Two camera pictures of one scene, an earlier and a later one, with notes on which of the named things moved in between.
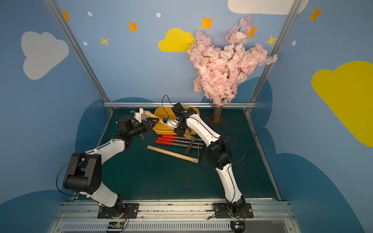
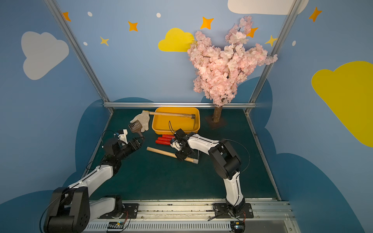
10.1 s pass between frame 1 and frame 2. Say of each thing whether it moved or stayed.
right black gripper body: moved
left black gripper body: moved
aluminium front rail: stayed
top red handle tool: stayed
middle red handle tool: stayed
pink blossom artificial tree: stayed
